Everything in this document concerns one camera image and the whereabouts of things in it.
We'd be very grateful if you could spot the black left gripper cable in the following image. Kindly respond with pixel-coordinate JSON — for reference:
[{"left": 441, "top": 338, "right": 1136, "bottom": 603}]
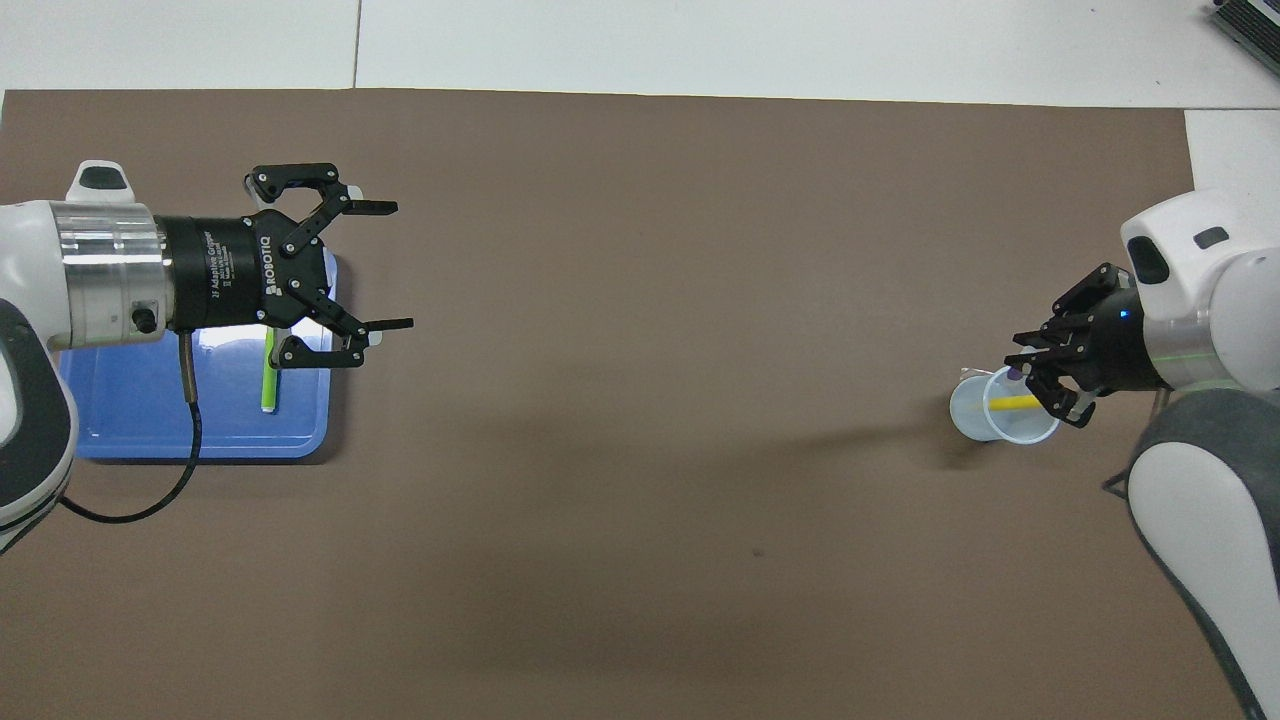
[{"left": 60, "top": 332, "right": 207, "bottom": 524}]

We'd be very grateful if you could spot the clear plastic cup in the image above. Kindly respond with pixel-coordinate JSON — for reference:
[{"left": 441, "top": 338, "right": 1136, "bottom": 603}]
[{"left": 950, "top": 365, "right": 1062, "bottom": 445}]

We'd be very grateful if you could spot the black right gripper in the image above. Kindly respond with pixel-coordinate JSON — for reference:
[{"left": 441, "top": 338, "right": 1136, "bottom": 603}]
[{"left": 1003, "top": 262, "right": 1173, "bottom": 430}]

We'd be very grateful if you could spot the grey ribbed device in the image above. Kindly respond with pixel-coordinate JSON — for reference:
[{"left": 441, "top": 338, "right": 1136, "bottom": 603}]
[{"left": 1207, "top": 0, "right": 1280, "bottom": 61}]

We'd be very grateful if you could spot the blue plastic tray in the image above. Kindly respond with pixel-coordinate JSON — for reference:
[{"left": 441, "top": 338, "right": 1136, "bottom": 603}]
[{"left": 57, "top": 250, "right": 338, "bottom": 461}]

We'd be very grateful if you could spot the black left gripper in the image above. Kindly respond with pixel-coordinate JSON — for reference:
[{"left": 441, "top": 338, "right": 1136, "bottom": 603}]
[{"left": 155, "top": 162, "right": 415, "bottom": 371}]

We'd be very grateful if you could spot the brown table mat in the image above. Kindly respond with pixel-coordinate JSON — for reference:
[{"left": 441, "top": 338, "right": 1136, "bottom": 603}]
[{"left": 0, "top": 88, "right": 1257, "bottom": 720}]

